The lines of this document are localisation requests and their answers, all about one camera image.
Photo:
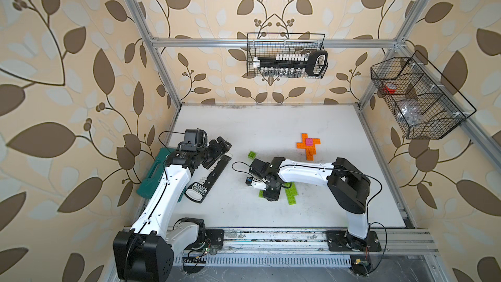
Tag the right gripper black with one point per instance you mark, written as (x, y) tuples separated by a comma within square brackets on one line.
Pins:
[(271, 196)]

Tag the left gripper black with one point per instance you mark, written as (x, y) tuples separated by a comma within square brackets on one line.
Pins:
[(224, 149)]

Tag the small green square brick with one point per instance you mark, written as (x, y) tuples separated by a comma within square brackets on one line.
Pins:
[(252, 155)]

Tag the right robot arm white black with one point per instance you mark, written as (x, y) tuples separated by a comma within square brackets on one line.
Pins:
[(347, 184)]

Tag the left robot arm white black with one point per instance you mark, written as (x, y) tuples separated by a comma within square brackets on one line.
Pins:
[(147, 251)]

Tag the green plastic tool case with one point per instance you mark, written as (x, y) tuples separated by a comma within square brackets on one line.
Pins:
[(150, 180)]

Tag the socket set in basket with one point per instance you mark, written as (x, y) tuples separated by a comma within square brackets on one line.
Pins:
[(312, 64)]

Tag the red tape roll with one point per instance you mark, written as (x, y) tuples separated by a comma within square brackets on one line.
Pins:
[(389, 88)]

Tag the clear plastic bag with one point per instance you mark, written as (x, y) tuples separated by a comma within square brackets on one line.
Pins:
[(409, 113)]

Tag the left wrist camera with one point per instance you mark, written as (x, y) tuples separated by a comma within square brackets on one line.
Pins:
[(194, 140)]

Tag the aluminium front rail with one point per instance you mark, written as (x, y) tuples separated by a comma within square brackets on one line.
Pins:
[(309, 241)]

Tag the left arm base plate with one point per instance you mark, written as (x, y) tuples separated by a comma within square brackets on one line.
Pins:
[(210, 239)]

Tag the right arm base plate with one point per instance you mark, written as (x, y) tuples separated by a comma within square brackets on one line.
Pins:
[(342, 241)]

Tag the back wire basket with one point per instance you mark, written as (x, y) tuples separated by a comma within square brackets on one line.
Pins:
[(269, 44)]

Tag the wire basket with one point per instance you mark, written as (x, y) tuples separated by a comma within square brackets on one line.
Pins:
[(269, 44), (442, 104)]

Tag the right wire basket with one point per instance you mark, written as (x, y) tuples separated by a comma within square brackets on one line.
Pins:
[(442, 104)]

